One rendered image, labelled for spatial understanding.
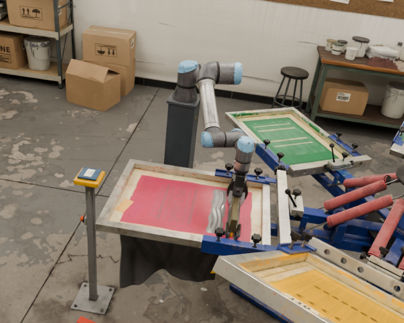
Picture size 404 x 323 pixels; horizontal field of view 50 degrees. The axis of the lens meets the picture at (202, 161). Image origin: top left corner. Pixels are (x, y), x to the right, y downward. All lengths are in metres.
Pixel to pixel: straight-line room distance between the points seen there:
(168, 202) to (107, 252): 1.21
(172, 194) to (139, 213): 0.23
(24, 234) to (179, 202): 1.64
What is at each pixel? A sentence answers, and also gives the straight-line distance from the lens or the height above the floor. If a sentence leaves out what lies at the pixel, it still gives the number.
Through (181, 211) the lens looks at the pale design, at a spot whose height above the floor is 0.95.
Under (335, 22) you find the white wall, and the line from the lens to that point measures 5.75.
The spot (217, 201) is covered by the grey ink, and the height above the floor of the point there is 0.96.
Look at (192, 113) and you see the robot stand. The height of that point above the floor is 1.14.
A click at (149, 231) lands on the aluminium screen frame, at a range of 1.96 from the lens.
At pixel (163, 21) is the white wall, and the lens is 5.81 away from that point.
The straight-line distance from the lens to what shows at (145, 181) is 2.34.
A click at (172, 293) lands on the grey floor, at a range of 3.04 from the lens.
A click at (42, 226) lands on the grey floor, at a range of 3.58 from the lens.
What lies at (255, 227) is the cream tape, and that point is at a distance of 2.12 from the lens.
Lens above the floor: 2.27
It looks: 31 degrees down
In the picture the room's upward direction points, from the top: 7 degrees clockwise
